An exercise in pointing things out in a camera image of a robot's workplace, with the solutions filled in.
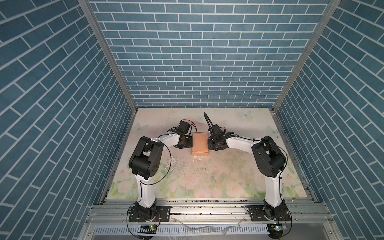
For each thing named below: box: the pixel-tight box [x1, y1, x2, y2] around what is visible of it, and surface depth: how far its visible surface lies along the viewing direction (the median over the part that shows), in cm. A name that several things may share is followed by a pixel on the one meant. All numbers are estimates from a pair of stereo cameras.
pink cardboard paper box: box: [192, 132, 209, 156], surface depth 96 cm
